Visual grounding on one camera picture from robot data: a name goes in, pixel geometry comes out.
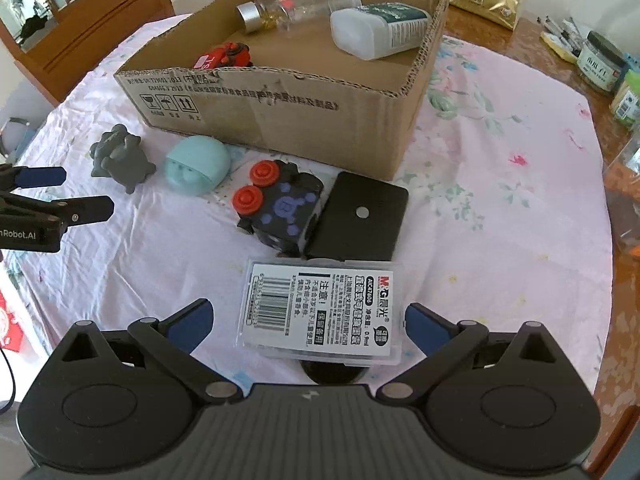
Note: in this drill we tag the bunch of pens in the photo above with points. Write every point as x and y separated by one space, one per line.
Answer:
565 27

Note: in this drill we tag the grey toy creature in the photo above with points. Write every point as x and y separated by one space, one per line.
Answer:
122 162

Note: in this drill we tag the black rectangular box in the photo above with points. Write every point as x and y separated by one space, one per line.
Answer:
357 220

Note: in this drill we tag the clear plastic cup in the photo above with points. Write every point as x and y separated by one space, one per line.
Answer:
330 2

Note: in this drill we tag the large clear jar black lid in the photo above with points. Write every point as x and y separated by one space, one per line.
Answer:
625 200

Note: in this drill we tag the small jar black lid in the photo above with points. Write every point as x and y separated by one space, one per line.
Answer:
600 62

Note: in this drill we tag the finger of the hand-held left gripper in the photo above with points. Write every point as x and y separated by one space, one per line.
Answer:
87 209
42 176

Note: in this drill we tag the light teal round toy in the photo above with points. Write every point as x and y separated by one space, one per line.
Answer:
197 165

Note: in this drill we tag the clear pencil lead case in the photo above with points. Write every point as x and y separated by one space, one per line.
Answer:
320 310

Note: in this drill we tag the wooden dining chair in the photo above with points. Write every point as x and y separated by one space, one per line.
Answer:
95 35

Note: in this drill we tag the cardboard box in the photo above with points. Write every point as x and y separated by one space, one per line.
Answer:
280 125

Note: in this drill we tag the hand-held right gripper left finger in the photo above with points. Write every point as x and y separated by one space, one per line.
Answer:
192 329

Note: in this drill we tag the white green-labelled bottle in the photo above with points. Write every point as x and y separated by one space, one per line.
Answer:
375 30

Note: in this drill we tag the green capped small bottle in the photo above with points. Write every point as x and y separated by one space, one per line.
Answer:
627 97

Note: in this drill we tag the black cube toy red wheels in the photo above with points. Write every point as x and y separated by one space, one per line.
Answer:
282 207

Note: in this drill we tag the yellow sticky note pad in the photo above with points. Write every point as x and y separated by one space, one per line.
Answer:
560 47

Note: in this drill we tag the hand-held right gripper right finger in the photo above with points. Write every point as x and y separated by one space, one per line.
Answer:
424 329

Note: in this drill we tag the red toy fire truck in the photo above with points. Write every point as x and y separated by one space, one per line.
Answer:
225 55

